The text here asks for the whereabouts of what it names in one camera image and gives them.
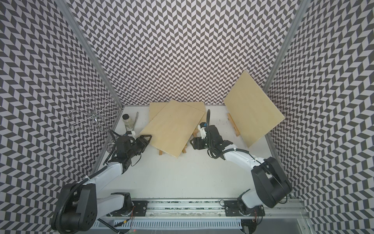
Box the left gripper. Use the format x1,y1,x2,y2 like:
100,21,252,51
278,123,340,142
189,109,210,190
128,135,153,159

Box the small wooden easel piece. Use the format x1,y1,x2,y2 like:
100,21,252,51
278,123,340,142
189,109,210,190
159,129,199,156

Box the plywood board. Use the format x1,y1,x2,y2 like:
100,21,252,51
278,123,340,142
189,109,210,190
224,71,285,147
149,101,206,124
140,100,201,158

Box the wooden easel frame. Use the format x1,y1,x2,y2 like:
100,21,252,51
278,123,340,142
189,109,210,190
228,113,241,137

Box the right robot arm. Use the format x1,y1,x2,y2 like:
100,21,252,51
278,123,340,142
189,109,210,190
190,122,292,216

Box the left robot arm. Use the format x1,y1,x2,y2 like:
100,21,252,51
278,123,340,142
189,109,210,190
50,133,152,234

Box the glass spice jar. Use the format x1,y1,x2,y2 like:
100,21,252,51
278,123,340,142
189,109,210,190
122,114,134,131

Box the metal tongs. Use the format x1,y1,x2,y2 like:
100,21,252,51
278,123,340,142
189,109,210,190
132,112,139,130

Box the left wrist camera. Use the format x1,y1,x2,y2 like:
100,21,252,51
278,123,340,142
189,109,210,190
125,131,136,139

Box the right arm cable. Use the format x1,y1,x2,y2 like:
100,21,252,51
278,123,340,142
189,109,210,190
205,109,288,205

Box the wire mug tree stand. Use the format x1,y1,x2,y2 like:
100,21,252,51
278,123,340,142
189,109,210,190
66,96,117,147

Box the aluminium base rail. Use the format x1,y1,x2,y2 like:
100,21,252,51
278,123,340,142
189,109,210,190
88,199,314,233

